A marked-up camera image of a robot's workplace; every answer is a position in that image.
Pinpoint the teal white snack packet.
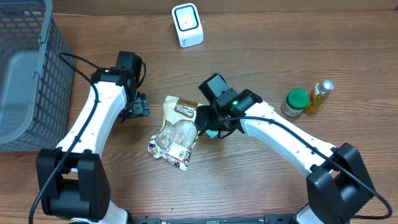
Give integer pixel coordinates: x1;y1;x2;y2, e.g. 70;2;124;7
206;130;218;139

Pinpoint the brown white snack packet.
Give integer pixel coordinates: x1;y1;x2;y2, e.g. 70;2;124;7
147;96;201;171

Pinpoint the green lid white jar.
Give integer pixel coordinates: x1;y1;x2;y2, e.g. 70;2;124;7
281;88;310;117

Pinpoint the yellow juice bottle silver cap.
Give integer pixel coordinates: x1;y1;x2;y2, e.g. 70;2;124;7
304;80;334;114

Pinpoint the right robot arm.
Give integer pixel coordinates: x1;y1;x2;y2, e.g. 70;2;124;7
195;73;374;223

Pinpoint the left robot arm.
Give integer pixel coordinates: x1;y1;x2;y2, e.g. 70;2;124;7
28;51;150;223

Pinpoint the white barcode scanner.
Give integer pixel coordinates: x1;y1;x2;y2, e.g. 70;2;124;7
171;3;204;48

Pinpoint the grey plastic mesh basket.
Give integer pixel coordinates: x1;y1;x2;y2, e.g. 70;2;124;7
1;0;74;152

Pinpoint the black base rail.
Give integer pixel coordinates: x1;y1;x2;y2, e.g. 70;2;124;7
124;214;297;224

